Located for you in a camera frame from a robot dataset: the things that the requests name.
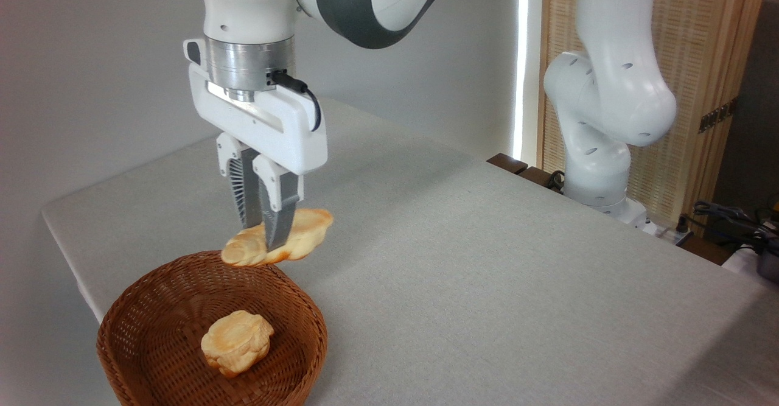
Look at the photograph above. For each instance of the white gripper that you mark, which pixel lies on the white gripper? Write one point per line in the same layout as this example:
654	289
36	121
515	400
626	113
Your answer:
280	126

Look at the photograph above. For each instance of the long braided bread loaf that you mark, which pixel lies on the long braided bread loaf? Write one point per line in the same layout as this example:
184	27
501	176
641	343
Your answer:
307	229

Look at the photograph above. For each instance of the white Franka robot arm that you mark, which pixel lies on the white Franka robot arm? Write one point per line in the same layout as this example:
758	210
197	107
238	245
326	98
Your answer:
608	89

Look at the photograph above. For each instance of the round golden bread roll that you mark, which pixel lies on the round golden bread roll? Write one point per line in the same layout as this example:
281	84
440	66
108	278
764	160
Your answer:
237	340

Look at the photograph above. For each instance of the brown woven wicker basket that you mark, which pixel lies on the brown woven wicker basket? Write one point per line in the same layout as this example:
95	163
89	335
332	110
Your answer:
152	308

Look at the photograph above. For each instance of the grey tablecloth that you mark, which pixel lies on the grey tablecloth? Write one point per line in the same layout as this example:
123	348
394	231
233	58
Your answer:
517	284

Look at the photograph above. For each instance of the white power strip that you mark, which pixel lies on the white power strip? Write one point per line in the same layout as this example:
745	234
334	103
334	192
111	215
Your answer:
666	232

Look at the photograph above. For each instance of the black screen hinge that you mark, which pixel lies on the black screen hinge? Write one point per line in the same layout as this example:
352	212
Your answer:
718	115

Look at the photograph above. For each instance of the wooden slatted folding screen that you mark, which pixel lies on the wooden slatted folding screen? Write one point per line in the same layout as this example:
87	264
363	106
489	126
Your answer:
700	41

